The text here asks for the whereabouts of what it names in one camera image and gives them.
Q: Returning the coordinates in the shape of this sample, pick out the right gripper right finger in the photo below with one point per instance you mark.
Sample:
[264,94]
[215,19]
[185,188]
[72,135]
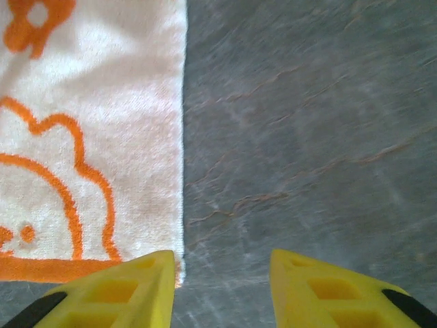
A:
[290,297]

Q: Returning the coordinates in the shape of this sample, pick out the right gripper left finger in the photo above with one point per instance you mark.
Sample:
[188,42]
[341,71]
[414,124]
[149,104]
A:
[160,290]

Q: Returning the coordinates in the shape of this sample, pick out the white towel orange flower outlines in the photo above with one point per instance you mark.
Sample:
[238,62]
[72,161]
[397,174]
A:
[102,136]

